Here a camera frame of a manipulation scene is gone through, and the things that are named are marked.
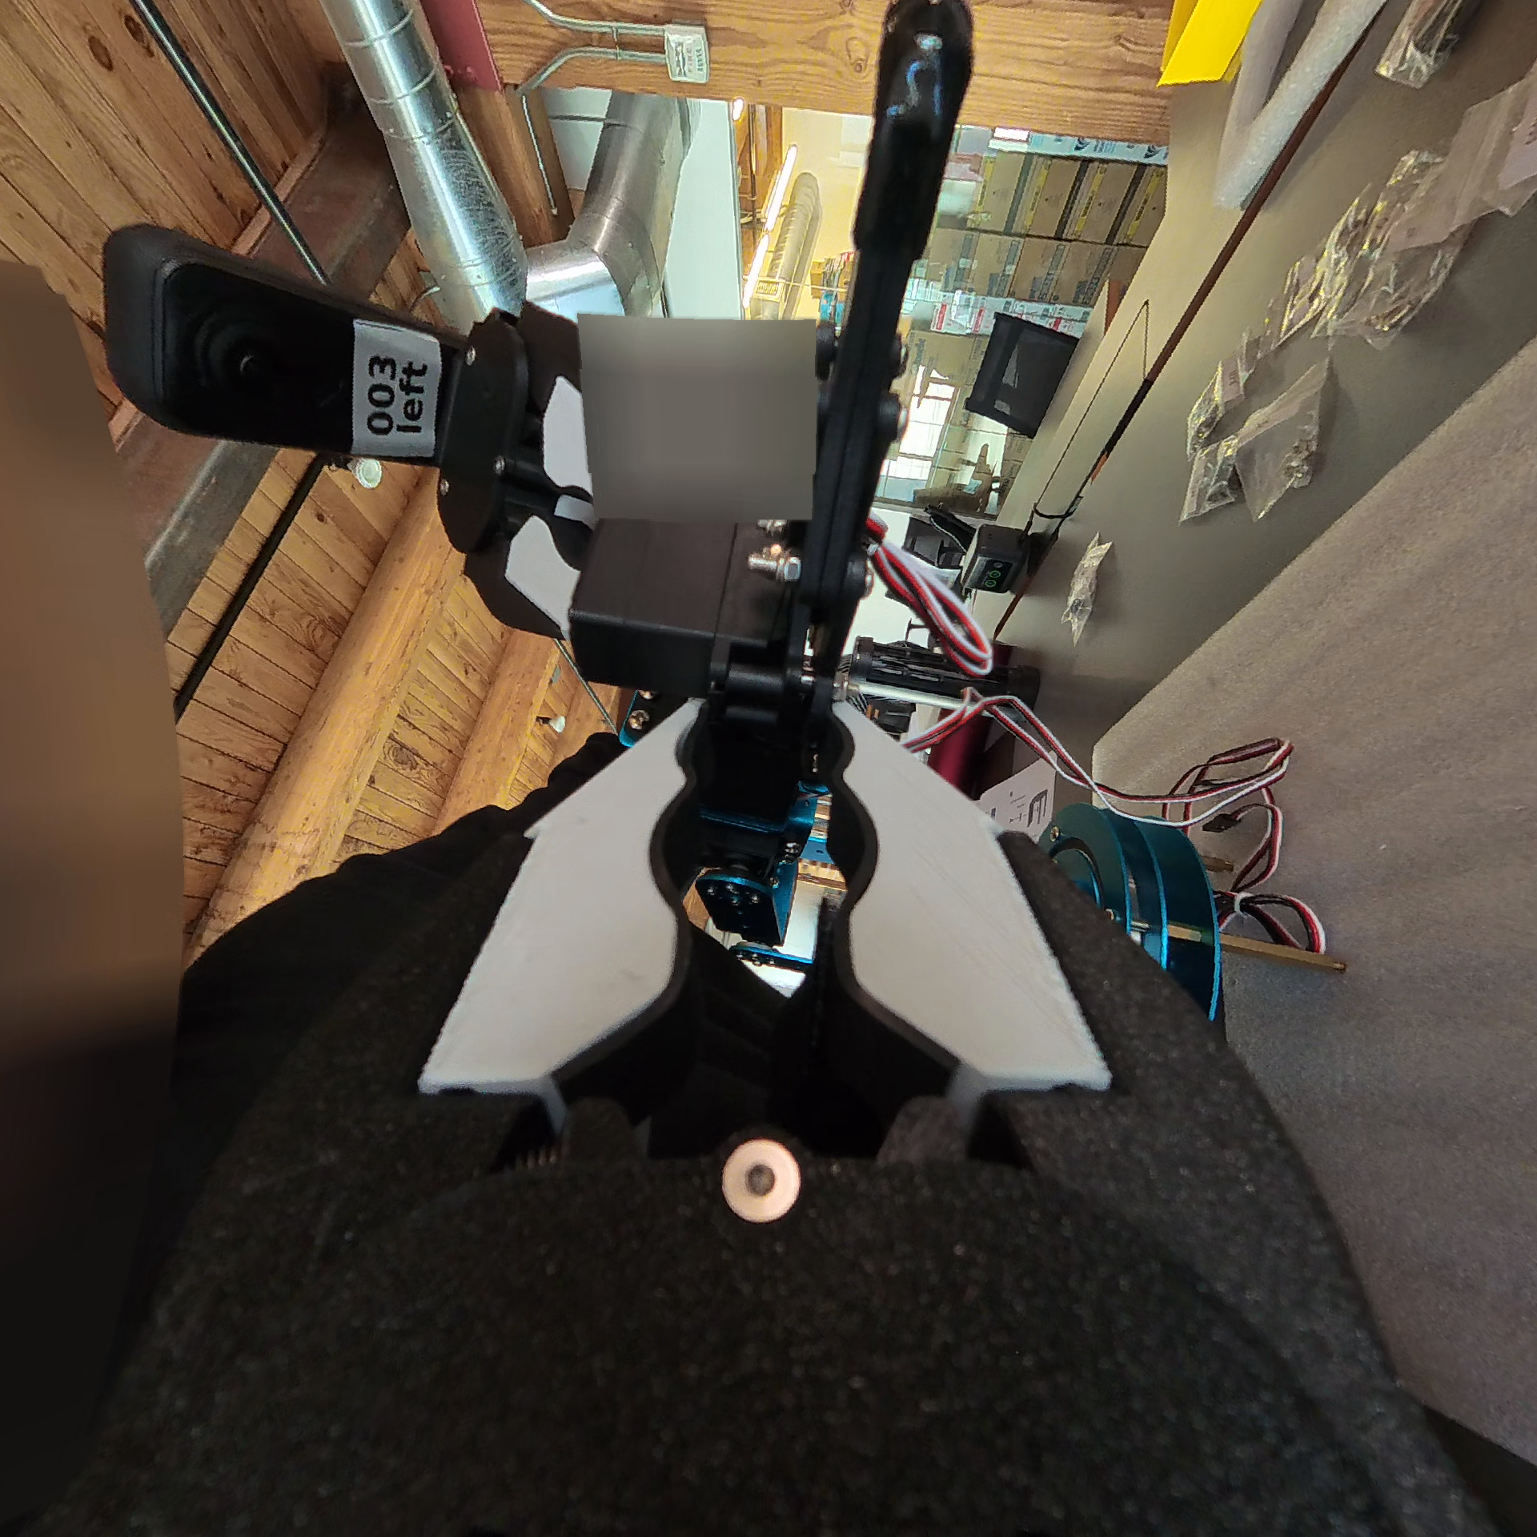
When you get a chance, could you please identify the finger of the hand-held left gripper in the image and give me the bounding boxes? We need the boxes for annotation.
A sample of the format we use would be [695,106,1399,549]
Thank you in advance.
[501,494,596,641]
[539,375,592,494]

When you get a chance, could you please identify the white foam ring block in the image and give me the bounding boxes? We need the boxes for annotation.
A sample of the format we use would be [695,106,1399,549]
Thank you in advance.
[1216,0,1364,214]

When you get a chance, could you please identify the yellow plastic tray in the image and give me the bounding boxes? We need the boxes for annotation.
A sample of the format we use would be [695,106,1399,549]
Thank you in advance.
[1158,0,1276,88]

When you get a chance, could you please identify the white foam sheet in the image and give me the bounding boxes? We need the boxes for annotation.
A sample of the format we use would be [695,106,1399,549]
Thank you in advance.
[1086,480,1537,1537]

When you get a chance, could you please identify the scattered clear screw bags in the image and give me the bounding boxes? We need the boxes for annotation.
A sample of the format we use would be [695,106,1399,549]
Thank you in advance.
[1179,0,1537,524]

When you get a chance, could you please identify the stack of cardboard boxes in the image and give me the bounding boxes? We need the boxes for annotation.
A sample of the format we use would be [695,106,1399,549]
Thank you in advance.
[905,127,1172,339]

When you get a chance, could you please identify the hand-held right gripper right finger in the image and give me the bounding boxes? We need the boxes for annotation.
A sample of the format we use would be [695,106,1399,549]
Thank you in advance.
[825,707,1114,1118]

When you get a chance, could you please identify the clear pouch with black part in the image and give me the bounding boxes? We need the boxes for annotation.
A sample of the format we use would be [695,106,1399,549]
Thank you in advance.
[1062,536,1114,650]

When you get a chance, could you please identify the silver spiral ventilation duct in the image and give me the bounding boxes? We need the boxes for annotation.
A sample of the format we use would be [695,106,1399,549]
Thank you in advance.
[314,0,532,317]

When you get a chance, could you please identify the brass rod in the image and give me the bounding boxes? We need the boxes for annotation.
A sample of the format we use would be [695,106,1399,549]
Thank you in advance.
[1218,930,1348,972]

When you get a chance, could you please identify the wide silver ventilation duct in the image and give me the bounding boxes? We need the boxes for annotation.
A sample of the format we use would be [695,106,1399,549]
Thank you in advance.
[524,94,691,321]

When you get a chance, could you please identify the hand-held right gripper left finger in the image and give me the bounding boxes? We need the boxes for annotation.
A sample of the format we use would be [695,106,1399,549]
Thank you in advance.
[416,699,704,1131]

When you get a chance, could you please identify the red white black servo cable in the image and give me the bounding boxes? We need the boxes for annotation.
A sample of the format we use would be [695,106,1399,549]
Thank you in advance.
[870,516,1295,831]
[1212,829,1328,963]

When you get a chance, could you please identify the black ceiling rod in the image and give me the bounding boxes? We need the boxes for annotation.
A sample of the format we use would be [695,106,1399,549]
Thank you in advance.
[126,0,330,286]
[171,456,338,723]

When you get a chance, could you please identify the black boxy object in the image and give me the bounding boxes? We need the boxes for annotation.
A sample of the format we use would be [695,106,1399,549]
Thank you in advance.
[965,310,1083,439]

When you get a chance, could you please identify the blue toy robot arm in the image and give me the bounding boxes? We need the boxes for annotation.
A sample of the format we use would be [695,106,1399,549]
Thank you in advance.
[567,0,1225,1029]

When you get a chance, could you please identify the black device green display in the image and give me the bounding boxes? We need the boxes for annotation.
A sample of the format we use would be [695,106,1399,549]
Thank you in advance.
[964,520,1024,599]

